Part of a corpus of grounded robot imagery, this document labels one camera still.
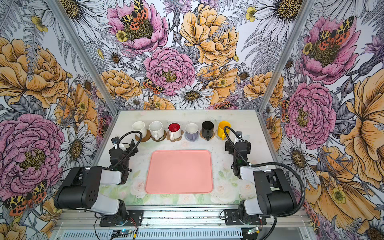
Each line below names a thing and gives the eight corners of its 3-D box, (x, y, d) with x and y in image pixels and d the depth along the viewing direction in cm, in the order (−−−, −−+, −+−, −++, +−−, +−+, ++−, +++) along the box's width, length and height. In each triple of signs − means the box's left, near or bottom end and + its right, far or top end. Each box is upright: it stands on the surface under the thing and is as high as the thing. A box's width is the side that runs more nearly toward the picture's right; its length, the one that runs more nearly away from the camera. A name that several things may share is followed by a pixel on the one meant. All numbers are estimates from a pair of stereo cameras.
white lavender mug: (183, 135, 108) (183, 127, 101) (192, 128, 112) (192, 120, 106) (193, 144, 104) (193, 136, 97) (202, 136, 108) (203, 128, 101)
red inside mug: (168, 142, 105) (166, 134, 98) (170, 130, 112) (168, 122, 105) (180, 142, 105) (179, 135, 98) (181, 130, 112) (180, 122, 105)
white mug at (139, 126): (136, 139, 107) (131, 128, 98) (138, 131, 111) (133, 121, 102) (147, 139, 107) (143, 128, 98) (149, 131, 111) (145, 121, 102)
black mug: (202, 142, 104) (202, 133, 96) (201, 130, 112) (202, 120, 103) (213, 142, 104) (215, 133, 96) (212, 130, 112) (213, 120, 103)
